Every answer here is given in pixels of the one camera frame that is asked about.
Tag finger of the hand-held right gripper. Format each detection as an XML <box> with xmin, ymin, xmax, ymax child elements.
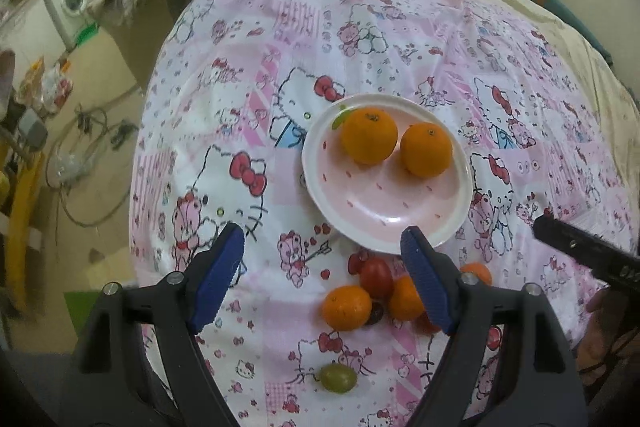
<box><xmin>533</xmin><ymin>211</ymin><xmax>640</xmax><ymax>292</ymax></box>

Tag small red cherry tomato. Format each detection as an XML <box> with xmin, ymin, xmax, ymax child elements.
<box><xmin>413</xmin><ymin>311</ymin><xmax>442</xmax><ymax>336</ymax></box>

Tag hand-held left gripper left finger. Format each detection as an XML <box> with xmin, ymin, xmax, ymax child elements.
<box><xmin>75</xmin><ymin>222</ymin><xmax>246</xmax><ymax>427</ymax></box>

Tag large red cherry tomato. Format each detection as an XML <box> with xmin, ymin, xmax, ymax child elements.
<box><xmin>359</xmin><ymin>258</ymin><xmax>395</xmax><ymax>299</ymax></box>

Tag large orange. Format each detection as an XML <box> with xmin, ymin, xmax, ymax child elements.
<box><xmin>340</xmin><ymin>106</ymin><xmax>399</xmax><ymax>166</ymax></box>
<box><xmin>400</xmin><ymin>122</ymin><xmax>454</xmax><ymax>179</ymax></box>

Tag green grape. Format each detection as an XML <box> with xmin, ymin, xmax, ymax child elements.
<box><xmin>319</xmin><ymin>363</ymin><xmax>359</xmax><ymax>394</ymax></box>

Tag plastic bags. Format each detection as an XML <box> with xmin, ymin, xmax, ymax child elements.
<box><xmin>17</xmin><ymin>57</ymin><xmax>77</xmax><ymax>110</ymax></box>

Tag floor cables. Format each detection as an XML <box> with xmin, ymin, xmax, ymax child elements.
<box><xmin>44</xmin><ymin>104</ymin><xmax>142</xmax><ymax>228</ymax></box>

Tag person's right hand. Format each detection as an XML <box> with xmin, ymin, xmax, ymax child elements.
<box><xmin>575</xmin><ymin>289</ymin><xmax>640</xmax><ymax>375</ymax></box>

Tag yellow wooden rack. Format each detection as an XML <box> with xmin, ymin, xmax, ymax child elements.
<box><xmin>0</xmin><ymin>142</ymin><xmax>47</xmax><ymax>313</ymax></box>

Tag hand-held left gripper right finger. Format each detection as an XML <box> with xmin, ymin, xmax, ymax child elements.
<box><xmin>400</xmin><ymin>226</ymin><xmax>588</xmax><ymax>427</ymax></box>

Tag small tangerine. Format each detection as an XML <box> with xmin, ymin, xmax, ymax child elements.
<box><xmin>322</xmin><ymin>285</ymin><xmax>373</xmax><ymax>332</ymax></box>
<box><xmin>387</xmin><ymin>276</ymin><xmax>426</xmax><ymax>322</ymax></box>
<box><xmin>460</xmin><ymin>261</ymin><xmax>494</xmax><ymax>287</ymax></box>

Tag pink cartoon printed blanket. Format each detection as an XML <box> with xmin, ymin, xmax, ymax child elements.
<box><xmin>129</xmin><ymin>0</ymin><xmax>640</xmax><ymax>427</ymax></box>

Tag pink ceramic plate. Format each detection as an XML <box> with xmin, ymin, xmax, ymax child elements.
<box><xmin>301</xmin><ymin>93</ymin><xmax>472</xmax><ymax>256</ymax></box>

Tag green floor mat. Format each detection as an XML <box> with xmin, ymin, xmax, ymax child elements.
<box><xmin>64</xmin><ymin>289</ymin><xmax>98</xmax><ymax>344</ymax></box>

